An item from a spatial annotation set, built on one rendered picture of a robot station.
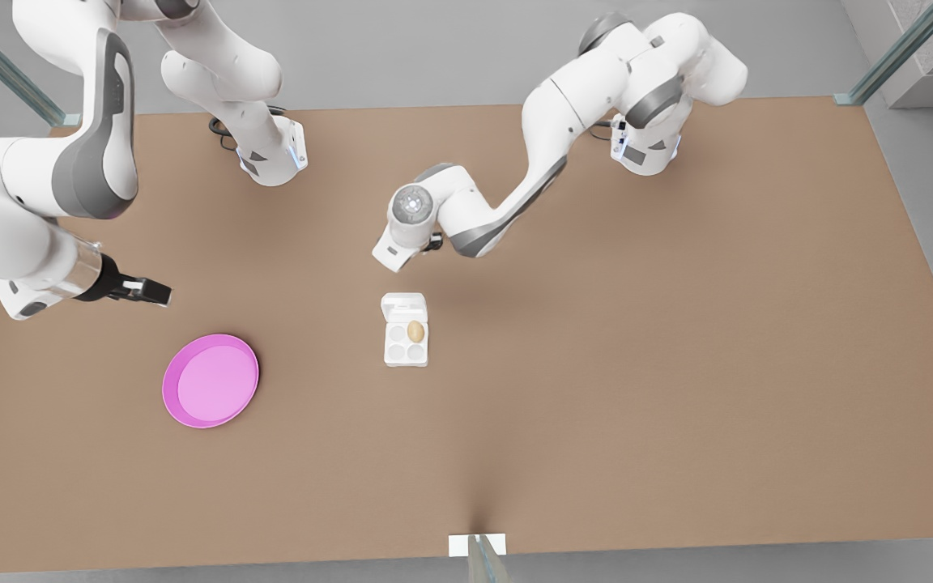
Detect silver frame post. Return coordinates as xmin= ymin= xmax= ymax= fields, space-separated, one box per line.
xmin=448 ymin=533 xmax=509 ymax=583
xmin=833 ymin=0 xmax=933 ymax=107
xmin=0 ymin=6 xmax=83 ymax=128

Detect white egg box base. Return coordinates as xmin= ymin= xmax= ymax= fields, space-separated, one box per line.
xmin=383 ymin=319 xmax=430 ymax=368

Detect pink round plate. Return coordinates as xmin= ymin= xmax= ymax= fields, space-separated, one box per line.
xmin=161 ymin=333 xmax=261 ymax=429

